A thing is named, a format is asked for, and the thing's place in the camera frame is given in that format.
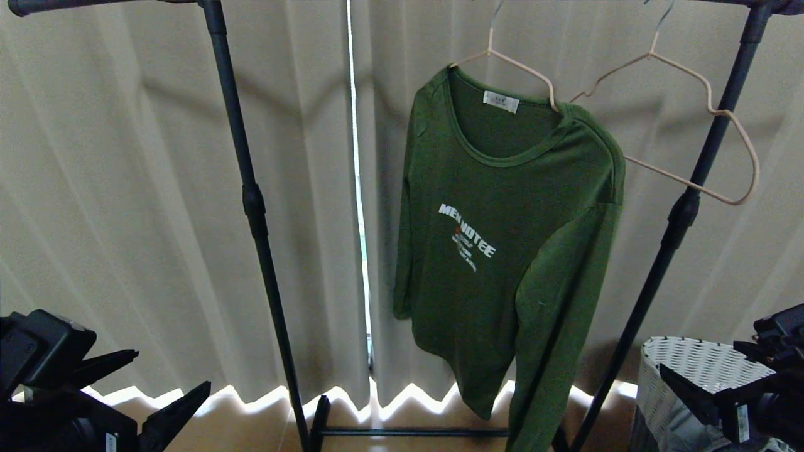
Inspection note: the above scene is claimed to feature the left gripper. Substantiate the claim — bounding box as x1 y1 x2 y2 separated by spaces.
0 349 212 452

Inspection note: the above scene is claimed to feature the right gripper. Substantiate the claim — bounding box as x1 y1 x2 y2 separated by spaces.
658 363 804 445

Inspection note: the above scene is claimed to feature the pink clothes hanger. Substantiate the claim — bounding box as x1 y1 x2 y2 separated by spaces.
570 0 761 206
449 0 560 112

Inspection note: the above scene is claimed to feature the green long-sleeved shirt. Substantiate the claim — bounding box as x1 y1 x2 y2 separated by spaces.
393 65 627 452

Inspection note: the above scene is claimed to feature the white laundry basket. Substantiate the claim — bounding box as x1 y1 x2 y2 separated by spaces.
628 336 798 452

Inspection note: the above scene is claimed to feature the black clothes rack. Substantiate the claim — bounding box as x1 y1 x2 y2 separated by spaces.
8 0 804 452

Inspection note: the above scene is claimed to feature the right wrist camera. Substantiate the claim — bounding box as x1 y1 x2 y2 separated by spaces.
734 303 804 377

